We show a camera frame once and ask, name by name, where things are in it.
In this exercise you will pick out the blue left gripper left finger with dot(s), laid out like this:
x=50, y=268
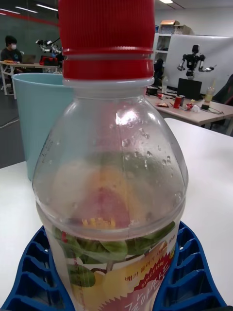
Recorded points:
x=31, y=279

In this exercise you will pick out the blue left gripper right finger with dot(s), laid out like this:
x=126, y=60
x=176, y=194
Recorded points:
x=191, y=274

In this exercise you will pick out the clear plastic bottle red cap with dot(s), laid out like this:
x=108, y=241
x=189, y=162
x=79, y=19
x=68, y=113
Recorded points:
x=109, y=170

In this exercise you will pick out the long pale wooden desk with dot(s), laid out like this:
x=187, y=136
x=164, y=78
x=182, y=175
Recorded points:
x=189, y=115

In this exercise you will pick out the pale blue plastic bin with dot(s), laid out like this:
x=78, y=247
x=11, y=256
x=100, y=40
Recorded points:
x=38, y=116

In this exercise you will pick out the red drink can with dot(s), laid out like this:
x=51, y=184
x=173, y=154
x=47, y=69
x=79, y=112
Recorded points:
x=177, y=102
x=189, y=106

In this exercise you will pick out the black monitor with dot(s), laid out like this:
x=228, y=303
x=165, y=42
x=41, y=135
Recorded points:
x=189, y=88

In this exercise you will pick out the black silver humanoid robot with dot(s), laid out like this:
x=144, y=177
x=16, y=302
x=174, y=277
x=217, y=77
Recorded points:
x=193, y=60

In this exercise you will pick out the wooden desk white legs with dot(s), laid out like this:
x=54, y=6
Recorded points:
x=26, y=65

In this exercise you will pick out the white partition board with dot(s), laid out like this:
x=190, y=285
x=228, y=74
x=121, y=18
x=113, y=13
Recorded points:
x=218, y=53

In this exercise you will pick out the white shelf unit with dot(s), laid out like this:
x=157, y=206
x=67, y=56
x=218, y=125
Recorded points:
x=162, y=48

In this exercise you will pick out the person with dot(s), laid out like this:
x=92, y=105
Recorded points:
x=11, y=52

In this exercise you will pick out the cardboard box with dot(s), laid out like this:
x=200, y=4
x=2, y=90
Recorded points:
x=168, y=25

